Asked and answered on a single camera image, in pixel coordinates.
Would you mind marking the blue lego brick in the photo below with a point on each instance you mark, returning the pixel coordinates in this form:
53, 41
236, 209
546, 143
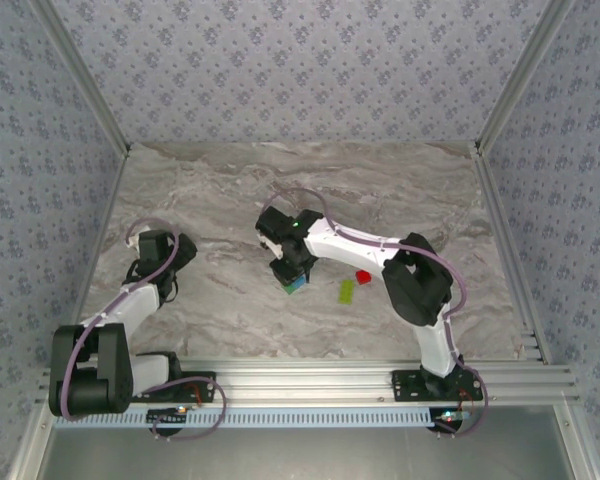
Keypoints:
297, 287

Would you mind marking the dark green lego brick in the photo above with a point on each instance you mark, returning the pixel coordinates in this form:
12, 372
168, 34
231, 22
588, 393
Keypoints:
286, 289

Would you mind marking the long lime lego plate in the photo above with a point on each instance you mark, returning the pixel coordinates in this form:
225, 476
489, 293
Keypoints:
345, 292

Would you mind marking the red lego brick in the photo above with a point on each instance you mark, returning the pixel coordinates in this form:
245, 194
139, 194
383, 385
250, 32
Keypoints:
364, 277

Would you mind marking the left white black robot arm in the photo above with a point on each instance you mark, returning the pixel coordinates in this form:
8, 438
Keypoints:
140, 300

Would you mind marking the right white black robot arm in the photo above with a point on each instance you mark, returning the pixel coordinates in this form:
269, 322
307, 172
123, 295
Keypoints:
350, 252

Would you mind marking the small controller circuit board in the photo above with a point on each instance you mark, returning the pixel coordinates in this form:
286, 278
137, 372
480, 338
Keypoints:
452, 417
167, 415

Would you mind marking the grey sheet metal panel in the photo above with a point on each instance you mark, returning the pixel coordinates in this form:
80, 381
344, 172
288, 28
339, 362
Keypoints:
300, 455

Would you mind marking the aluminium table side rail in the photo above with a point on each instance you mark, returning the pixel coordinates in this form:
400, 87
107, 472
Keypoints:
96, 260
508, 250

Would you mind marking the aluminium base rail beam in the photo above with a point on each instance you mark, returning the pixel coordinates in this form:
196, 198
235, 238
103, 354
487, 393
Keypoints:
300, 382

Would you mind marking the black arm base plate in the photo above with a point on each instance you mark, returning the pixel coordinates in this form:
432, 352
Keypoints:
200, 390
405, 385

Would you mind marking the aluminium corner frame post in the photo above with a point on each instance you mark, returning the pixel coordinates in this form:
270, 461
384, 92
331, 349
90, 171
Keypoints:
520, 75
86, 75

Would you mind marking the aluminium lower frame leg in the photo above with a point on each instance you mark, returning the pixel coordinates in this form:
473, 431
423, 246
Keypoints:
32, 445
575, 445

